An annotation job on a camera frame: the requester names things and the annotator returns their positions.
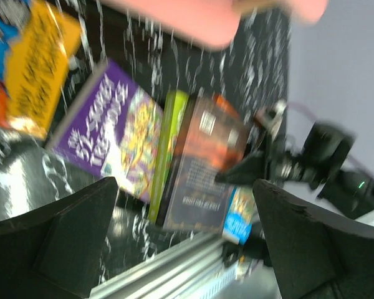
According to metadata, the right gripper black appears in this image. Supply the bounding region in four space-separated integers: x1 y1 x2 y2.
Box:
215 136 312 186

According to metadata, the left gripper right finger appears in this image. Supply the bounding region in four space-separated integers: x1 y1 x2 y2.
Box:
252 180 374 298

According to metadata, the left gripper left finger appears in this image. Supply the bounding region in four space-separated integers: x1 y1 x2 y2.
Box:
0 177 118 298

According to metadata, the dark brown paperback book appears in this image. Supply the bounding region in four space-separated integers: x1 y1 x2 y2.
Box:
155 96 249 233

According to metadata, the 130-storey treehouse orange book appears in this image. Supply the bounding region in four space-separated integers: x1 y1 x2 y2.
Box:
0 1 82 140

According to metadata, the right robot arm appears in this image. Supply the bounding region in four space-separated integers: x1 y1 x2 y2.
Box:
215 122 374 219

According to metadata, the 26-storey treehouse blue book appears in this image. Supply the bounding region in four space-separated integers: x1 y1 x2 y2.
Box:
222 187 259 245

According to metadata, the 78-storey treehouse orange book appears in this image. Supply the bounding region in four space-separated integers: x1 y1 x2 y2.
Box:
213 94 244 126

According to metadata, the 65-storey treehouse green book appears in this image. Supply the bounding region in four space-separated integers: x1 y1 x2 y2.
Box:
148 90 189 223

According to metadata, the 52-storey treehouse purple book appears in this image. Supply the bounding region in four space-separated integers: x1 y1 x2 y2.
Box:
46 59 163 202

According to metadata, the pink three-tier shelf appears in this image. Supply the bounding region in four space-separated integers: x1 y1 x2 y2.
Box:
103 0 328 50

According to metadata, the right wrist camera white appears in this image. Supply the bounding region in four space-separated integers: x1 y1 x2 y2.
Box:
254 99 287 140

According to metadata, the aluminium mounting rail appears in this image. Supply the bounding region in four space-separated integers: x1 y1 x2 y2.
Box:
90 233 242 298

